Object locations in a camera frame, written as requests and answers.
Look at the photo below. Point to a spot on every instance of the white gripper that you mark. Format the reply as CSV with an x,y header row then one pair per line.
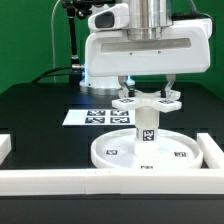
x,y
183,48

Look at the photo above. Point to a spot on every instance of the white cross-shaped table base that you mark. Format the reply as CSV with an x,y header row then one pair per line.
x,y
152,100

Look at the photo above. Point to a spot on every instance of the white round table top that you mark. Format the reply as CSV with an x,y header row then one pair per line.
x,y
171,150

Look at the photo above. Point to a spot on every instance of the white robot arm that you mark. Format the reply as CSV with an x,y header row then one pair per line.
x,y
139,37

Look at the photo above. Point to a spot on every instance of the white marker sheet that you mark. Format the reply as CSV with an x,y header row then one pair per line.
x,y
82,117

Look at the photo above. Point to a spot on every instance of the white right fence bar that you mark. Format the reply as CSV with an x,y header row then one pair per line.
x,y
212,153

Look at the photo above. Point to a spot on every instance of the white fence bar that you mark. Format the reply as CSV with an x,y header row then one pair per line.
x,y
110,181
212,153

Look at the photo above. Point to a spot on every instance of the white front fence bar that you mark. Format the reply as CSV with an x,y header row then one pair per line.
x,y
110,181

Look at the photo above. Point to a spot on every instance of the white left fence block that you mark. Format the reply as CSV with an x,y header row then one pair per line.
x,y
5,146

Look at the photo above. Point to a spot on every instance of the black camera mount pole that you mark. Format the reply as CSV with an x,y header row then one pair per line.
x,y
80,9

